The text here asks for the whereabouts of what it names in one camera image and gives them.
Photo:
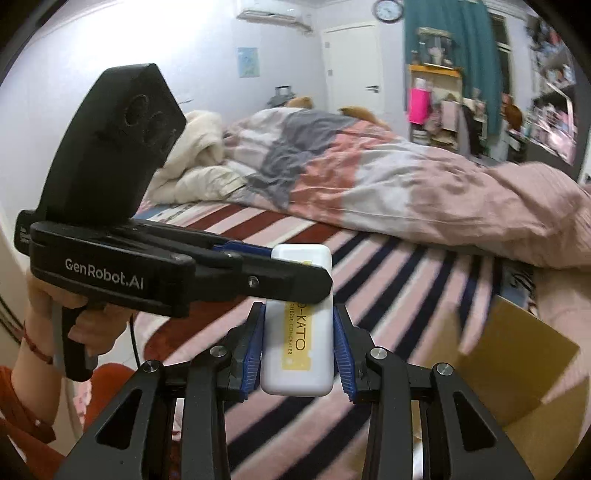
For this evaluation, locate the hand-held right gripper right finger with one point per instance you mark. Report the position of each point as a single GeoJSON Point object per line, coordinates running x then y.
{"type": "Point", "coordinates": [344, 364]}

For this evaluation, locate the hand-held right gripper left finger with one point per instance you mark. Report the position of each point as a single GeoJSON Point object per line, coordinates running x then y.
{"type": "Point", "coordinates": [251, 364]}

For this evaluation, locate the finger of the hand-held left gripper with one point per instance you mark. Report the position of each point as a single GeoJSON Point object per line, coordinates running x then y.
{"type": "Point", "coordinates": [244, 248]}
{"type": "Point", "coordinates": [286, 281]}

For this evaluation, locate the white rectangular cosmetic case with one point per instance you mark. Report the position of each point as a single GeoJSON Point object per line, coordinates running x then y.
{"type": "Point", "coordinates": [295, 369]}

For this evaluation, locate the cardboard box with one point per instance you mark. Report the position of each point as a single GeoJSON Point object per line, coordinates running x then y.
{"type": "Point", "coordinates": [508, 360]}

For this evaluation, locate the person's left forearm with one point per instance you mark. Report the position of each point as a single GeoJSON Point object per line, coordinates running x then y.
{"type": "Point", "coordinates": [32, 392]}

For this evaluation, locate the person's left hand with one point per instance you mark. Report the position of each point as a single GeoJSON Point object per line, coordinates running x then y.
{"type": "Point", "coordinates": [41, 314]}

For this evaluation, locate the striped blanket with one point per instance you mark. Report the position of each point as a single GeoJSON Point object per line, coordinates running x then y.
{"type": "Point", "coordinates": [392, 286]}

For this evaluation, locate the cream fleece blanket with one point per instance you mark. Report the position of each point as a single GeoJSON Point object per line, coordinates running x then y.
{"type": "Point", "coordinates": [198, 138]}

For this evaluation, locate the dark suitcase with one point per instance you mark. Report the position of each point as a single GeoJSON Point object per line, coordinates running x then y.
{"type": "Point", "coordinates": [279, 99]}

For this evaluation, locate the pink grey patchwork duvet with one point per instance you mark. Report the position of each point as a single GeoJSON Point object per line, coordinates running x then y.
{"type": "Point", "coordinates": [415, 184]}

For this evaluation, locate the white door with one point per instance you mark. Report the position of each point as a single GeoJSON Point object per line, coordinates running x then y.
{"type": "Point", "coordinates": [351, 69]}

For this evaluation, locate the pink gift bag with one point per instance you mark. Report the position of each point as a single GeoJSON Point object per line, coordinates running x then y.
{"type": "Point", "coordinates": [419, 106]}

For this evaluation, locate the pale pink bed sheet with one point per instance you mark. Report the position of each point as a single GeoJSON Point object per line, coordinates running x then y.
{"type": "Point", "coordinates": [568, 304]}

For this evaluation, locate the white air conditioner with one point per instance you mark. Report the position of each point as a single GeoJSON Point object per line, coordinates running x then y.
{"type": "Point", "coordinates": [268, 11]}

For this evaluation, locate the black hanging garment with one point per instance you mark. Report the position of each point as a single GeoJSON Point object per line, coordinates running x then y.
{"type": "Point", "coordinates": [471, 129]}

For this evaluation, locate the white rack with yellow top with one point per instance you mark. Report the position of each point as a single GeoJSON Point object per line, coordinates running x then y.
{"type": "Point", "coordinates": [434, 71]}

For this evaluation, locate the glass display case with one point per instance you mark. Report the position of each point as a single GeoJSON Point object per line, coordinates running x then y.
{"type": "Point", "coordinates": [434, 46]}

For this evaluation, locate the reddish brown plush toy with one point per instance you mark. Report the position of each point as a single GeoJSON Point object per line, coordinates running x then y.
{"type": "Point", "coordinates": [513, 115]}

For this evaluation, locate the teal curtain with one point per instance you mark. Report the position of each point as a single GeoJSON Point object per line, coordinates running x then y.
{"type": "Point", "coordinates": [471, 46]}

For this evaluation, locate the dark bookshelf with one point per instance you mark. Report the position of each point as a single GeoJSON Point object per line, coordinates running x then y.
{"type": "Point", "coordinates": [554, 92]}

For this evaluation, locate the window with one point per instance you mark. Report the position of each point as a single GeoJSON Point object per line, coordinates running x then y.
{"type": "Point", "coordinates": [501, 32]}

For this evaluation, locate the blue wall poster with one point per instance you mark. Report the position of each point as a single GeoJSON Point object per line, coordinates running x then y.
{"type": "Point", "coordinates": [248, 62]}

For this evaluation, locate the black wall clock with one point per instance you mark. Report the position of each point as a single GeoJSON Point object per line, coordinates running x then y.
{"type": "Point", "coordinates": [388, 10]}

